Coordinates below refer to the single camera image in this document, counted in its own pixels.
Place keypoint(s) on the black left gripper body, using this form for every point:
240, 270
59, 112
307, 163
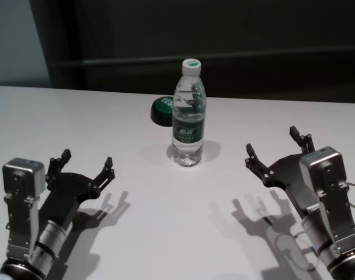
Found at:
63, 195

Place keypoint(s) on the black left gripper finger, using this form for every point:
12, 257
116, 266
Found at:
104, 179
57, 166

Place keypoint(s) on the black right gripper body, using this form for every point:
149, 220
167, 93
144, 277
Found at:
291, 178

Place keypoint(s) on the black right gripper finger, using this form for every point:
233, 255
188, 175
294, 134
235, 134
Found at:
303, 141
256, 163

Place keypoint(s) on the clear water bottle green label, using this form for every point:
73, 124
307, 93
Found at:
189, 116

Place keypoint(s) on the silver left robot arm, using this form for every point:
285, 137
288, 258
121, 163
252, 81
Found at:
49, 239

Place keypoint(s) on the green YES button black base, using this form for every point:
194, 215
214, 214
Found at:
161, 111

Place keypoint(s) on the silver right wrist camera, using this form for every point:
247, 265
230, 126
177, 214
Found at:
326, 175

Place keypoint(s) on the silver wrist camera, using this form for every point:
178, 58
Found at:
21, 178
326, 175

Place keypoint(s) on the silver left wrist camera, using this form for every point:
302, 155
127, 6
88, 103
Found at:
21, 178

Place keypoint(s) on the grey horizontal wall rail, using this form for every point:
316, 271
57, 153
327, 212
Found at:
224, 60

